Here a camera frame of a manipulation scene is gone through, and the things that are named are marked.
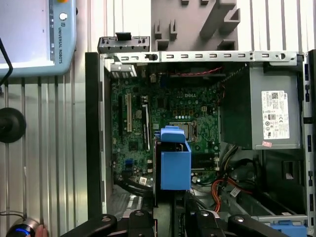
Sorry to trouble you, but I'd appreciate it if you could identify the grey power supply unit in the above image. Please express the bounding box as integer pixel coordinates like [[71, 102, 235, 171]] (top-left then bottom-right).
[[219, 64, 304, 151]]

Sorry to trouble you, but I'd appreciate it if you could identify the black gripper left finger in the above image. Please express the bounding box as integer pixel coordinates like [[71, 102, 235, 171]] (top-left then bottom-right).
[[59, 191, 174, 237]]

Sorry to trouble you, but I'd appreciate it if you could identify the round black tool blue ring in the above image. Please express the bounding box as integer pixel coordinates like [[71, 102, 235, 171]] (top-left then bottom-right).
[[5, 216, 42, 237]]

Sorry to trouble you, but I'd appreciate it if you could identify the blue drive latch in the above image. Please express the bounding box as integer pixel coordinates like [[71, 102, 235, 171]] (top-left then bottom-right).
[[270, 220, 308, 237]]

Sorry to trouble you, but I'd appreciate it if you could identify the hard disk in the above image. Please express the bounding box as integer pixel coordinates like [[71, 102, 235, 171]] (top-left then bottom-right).
[[152, 125, 193, 192]]

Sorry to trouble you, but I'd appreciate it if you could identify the black expansion slot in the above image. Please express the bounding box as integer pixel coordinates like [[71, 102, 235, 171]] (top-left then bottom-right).
[[118, 94, 123, 139], [142, 103, 151, 152]]

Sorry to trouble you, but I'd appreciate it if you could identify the black RAM slot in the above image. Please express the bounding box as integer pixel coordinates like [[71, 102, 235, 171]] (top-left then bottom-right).
[[192, 162, 220, 173], [192, 153, 220, 162]]

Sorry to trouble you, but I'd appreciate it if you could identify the black cable bundle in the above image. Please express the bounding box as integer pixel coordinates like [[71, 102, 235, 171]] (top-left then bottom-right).
[[115, 176, 155, 198]]

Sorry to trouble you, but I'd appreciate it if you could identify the silver CPU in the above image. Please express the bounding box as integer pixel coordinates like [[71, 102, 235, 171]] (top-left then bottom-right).
[[184, 123, 193, 143]]

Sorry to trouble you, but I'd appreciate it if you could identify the black pendant cable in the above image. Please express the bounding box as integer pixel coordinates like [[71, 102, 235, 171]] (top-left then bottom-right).
[[0, 37, 14, 87]]

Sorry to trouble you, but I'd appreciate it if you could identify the silver drive cage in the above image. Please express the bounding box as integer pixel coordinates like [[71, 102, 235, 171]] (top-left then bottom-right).
[[251, 191, 309, 237]]

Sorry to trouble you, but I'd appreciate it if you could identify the black open PC case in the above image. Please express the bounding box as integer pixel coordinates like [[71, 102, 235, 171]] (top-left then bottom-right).
[[84, 48, 316, 237]]

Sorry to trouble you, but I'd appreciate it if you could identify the CPU socket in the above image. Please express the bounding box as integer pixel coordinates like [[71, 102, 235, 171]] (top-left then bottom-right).
[[167, 120, 200, 145]]

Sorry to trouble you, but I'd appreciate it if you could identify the pale blue teach pendant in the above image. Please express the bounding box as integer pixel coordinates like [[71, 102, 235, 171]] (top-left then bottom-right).
[[0, 0, 78, 77]]

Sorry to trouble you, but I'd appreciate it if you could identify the person's hand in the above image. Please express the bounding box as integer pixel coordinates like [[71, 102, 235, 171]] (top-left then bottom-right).
[[36, 224, 50, 237]]

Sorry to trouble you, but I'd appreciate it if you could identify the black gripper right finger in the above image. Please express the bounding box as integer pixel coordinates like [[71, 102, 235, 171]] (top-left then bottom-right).
[[174, 194, 287, 237]]

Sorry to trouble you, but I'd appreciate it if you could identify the green Dell motherboard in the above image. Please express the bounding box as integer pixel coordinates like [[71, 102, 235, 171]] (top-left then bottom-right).
[[111, 70, 222, 190]]

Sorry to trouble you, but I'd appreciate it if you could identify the black round puck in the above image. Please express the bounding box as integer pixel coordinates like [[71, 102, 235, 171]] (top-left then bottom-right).
[[0, 108, 27, 143]]

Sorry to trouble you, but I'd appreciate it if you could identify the grey parts rack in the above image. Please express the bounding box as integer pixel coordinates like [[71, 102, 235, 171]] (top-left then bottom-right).
[[150, 0, 241, 52]]

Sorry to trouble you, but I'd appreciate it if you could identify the orange wire bundle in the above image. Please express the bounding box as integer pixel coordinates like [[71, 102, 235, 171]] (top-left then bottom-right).
[[211, 179, 253, 213]]

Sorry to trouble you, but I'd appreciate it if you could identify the beige expansion slot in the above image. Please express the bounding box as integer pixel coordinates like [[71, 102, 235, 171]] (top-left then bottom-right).
[[126, 93, 132, 132]]

